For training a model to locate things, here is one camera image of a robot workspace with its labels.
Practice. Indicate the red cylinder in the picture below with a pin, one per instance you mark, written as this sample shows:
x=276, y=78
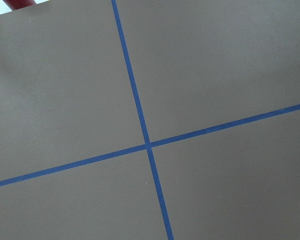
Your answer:
x=19, y=4

